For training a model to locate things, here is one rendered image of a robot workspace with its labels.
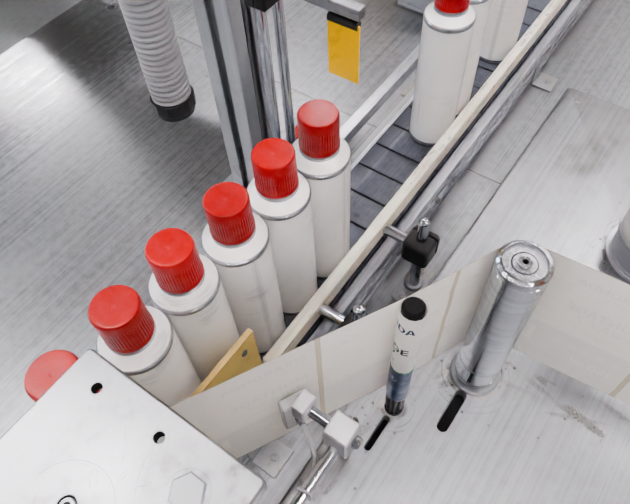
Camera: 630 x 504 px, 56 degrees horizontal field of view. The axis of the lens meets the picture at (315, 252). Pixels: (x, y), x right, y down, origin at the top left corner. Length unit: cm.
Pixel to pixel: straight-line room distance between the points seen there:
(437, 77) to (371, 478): 40
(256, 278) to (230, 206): 7
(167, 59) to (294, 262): 19
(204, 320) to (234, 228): 7
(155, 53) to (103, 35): 60
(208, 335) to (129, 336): 9
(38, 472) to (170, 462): 6
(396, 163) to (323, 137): 26
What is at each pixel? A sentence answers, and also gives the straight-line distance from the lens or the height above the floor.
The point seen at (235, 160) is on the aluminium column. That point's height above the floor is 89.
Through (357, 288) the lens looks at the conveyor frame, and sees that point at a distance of 61.
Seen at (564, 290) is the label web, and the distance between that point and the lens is 46.
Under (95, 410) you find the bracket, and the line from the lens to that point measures 30.
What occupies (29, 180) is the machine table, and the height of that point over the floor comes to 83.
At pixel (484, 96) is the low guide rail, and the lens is 75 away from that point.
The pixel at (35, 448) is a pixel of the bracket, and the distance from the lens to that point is 30.
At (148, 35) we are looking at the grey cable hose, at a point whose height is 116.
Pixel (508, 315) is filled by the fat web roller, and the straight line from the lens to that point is 44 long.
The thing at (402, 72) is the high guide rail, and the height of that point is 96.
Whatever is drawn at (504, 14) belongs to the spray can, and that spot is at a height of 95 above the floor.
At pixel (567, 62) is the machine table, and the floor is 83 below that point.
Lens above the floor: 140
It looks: 56 degrees down
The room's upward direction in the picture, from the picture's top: 4 degrees counter-clockwise
